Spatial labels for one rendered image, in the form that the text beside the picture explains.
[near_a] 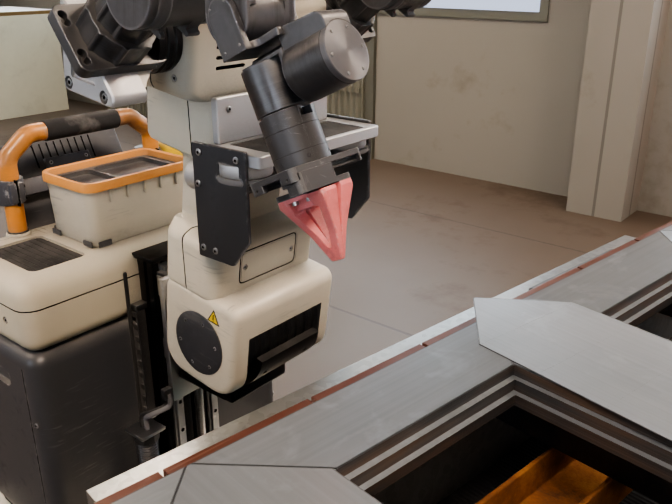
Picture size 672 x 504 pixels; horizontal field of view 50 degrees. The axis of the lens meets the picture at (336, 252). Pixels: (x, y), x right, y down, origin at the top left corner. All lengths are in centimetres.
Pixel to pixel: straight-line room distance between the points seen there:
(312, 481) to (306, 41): 38
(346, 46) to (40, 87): 658
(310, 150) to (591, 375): 38
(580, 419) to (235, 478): 36
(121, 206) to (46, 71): 594
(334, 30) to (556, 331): 45
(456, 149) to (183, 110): 376
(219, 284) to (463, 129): 372
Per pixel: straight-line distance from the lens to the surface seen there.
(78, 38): 90
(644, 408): 79
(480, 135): 463
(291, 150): 70
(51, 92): 725
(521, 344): 87
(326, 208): 70
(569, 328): 92
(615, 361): 86
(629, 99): 397
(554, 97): 439
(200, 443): 100
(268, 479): 65
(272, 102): 70
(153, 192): 134
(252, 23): 71
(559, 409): 81
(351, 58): 67
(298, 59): 67
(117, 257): 127
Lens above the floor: 126
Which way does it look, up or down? 22 degrees down
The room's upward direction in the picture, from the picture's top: straight up
